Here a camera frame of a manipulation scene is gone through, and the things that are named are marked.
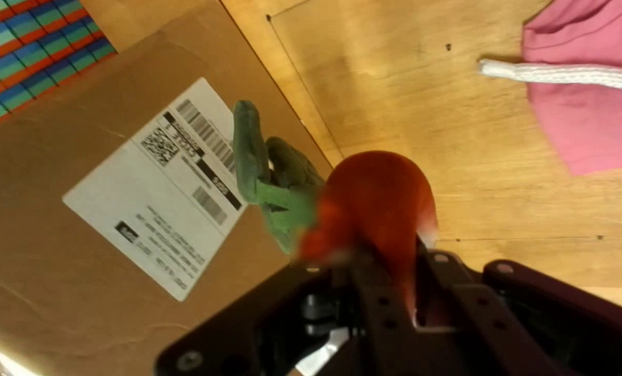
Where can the multicoloured patterned backdrop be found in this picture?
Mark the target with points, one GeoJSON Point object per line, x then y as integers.
{"type": "Point", "coordinates": [25, 48]}

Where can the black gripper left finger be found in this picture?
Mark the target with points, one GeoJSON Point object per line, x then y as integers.
{"type": "Point", "coordinates": [366, 326]}

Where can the cardboard box with shipping label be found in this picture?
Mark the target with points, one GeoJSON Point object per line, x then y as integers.
{"type": "Point", "coordinates": [60, 279]}

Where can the pink t-shirt orange print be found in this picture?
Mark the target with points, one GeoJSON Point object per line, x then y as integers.
{"type": "Point", "coordinates": [596, 118]}

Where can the red plush tomato green leaves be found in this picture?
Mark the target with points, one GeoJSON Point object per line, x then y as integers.
{"type": "Point", "coordinates": [375, 201]}

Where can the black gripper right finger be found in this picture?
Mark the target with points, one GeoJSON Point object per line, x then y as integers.
{"type": "Point", "coordinates": [506, 319]}

